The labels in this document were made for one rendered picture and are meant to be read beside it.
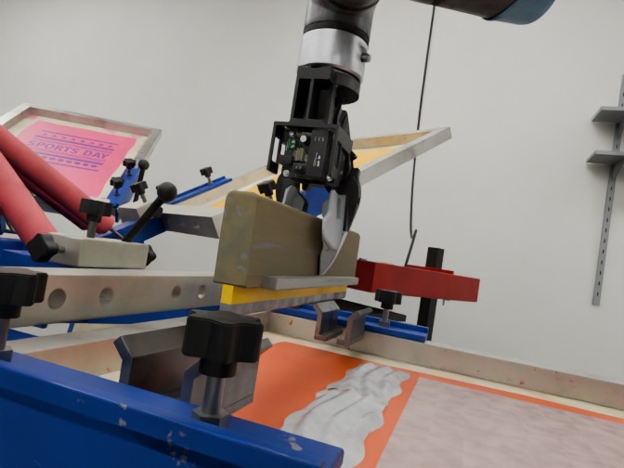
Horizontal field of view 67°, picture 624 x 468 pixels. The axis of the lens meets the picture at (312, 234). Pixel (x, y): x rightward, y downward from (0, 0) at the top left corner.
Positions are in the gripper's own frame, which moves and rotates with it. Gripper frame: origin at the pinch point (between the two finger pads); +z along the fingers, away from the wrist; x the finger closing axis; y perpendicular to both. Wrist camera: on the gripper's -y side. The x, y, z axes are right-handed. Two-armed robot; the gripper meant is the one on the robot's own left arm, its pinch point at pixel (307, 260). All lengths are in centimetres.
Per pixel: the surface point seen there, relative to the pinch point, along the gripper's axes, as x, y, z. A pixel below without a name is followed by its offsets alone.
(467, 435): 19.3, 3.0, 13.7
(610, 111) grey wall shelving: 68, -184, -84
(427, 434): 15.8, 5.4, 13.7
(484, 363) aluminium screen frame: 21.5, -25.5, 11.3
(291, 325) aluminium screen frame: -9.8, -25.6, 11.7
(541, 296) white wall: 53, -200, 2
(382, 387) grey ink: 9.8, -4.6, 13.1
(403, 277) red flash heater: -1, -97, 2
